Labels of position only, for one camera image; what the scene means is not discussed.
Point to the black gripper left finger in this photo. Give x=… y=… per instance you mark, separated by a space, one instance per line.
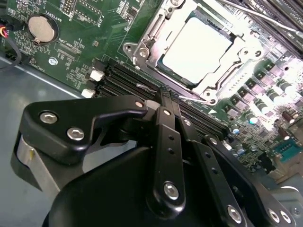
x=59 y=123

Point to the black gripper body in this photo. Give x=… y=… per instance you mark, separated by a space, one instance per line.
x=106 y=201

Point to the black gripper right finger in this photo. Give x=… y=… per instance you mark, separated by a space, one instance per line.
x=213 y=165

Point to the silver CPU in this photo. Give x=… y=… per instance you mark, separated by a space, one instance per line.
x=196 y=49

